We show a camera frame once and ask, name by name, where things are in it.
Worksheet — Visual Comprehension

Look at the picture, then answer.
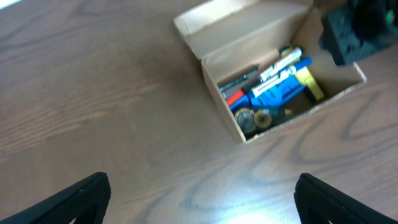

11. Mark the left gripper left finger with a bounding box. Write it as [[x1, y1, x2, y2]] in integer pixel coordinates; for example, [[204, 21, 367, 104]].
[[1, 172, 111, 224]]

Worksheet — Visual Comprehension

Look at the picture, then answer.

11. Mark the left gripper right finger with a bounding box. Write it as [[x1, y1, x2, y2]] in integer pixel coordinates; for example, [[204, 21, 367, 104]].
[[294, 173, 397, 224]]

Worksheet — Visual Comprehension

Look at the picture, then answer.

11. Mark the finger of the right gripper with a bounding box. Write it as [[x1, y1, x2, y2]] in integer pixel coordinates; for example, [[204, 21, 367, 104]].
[[319, 4, 385, 66]]

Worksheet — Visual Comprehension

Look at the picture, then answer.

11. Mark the black whiteboard marker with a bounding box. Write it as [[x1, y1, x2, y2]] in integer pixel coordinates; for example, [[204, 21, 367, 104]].
[[241, 47, 302, 93]]

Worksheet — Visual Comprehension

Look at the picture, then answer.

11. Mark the yellow highlighter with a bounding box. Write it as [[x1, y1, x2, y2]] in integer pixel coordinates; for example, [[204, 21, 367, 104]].
[[279, 45, 325, 104]]

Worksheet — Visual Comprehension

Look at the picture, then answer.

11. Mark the cardboard box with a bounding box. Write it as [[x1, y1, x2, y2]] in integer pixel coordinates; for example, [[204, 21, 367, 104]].
[[174, 1, 367, 143]]

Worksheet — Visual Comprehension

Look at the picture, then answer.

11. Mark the blue plastic case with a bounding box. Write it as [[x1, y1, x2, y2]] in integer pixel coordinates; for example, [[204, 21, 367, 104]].
[[227, 76, 305, 112]]

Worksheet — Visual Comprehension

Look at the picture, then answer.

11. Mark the correction tape dispenser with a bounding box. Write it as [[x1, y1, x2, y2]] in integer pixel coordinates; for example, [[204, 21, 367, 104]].
[[234, 108, 293, 135]]

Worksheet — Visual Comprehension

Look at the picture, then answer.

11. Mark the blue whiteboard marker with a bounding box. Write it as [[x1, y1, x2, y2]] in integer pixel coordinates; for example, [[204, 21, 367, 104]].
[[247, 57, 312, 98]]

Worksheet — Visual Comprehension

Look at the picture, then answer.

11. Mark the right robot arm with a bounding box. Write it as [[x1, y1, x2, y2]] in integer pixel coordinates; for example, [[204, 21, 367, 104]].
[[319, 0, 397, 66]]

